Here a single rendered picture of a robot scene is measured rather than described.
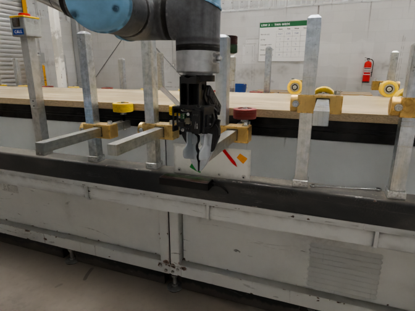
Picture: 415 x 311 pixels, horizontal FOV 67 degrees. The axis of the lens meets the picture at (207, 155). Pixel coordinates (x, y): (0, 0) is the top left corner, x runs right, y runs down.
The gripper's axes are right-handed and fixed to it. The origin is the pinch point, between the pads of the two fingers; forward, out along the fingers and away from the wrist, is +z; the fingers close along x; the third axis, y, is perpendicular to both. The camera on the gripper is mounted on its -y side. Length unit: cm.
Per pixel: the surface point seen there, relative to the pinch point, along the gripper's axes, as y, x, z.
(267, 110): -46.2, 6.5, -8.6
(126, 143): -5.2, -23.6, -1.9
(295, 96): -26.9, 17.4, -14.7
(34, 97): -26, -79, -11
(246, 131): -26.2, 4.2, -3.9
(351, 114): -47, 33, -9
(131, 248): -54, -58, 64
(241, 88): -588, -146, 3
